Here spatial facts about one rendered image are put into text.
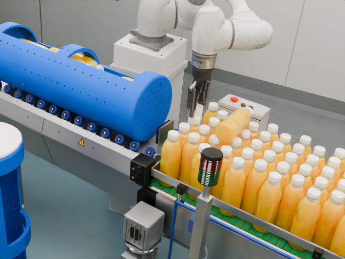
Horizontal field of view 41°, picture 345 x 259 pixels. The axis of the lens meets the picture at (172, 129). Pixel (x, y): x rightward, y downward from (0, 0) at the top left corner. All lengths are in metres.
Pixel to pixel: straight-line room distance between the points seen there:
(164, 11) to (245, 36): 0.81
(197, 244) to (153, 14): 1.25
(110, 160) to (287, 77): 2.97
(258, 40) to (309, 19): 2.80
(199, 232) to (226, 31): 0.67
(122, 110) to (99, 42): 2.07
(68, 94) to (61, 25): 2.07
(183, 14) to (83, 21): 1.58
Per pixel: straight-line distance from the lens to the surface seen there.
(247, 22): 1.66
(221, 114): 1.83
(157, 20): 2.38
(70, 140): 2.07
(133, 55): 2.41
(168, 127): 1.86
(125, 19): 3.61
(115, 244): 2.80
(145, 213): 1.70
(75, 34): 3.92
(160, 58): 2.34
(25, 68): 2.11
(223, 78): 4.81
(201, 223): 1.46
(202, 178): 1.34
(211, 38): 1.60
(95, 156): 1.99
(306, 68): 4.57
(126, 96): 1.77
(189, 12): 2.36
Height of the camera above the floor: 1.97
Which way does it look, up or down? 30 degrees down
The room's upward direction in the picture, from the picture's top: 6 degrees clockwise
